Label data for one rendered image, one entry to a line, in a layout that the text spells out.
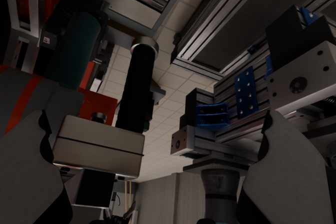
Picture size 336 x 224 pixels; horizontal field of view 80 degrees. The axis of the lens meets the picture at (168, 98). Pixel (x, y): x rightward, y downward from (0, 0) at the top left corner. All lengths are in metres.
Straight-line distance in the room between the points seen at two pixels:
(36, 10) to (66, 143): 0.39
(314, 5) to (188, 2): 0.56
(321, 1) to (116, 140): 0.94
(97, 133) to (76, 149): 0.02
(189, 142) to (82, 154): 0.57
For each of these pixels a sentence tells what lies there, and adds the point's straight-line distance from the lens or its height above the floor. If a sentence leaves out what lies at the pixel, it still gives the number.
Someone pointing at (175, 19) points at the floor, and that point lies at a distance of 1.26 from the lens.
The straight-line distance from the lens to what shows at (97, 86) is 1.22.
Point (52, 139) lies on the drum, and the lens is 0.37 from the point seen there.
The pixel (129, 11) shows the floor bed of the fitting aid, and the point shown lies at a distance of 1.18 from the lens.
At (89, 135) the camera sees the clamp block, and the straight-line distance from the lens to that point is 0.22.
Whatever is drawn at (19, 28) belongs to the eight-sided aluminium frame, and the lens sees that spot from 0.64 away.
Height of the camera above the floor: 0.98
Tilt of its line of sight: 30 degrees down
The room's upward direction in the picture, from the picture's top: 174 degrees counter-clockwise
